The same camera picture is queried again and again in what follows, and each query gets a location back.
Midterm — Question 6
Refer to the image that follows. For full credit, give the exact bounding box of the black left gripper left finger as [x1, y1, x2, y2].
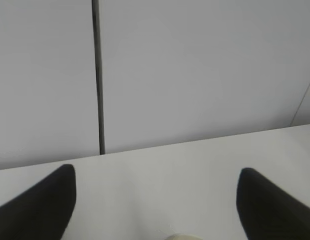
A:
[0, 164, 77, 240]

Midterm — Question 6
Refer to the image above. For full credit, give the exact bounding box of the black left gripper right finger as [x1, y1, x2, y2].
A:
[236, 168, 310, 240]

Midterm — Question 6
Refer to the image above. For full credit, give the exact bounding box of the white paper cup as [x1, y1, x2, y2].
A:
[164, 233, 202, 240]

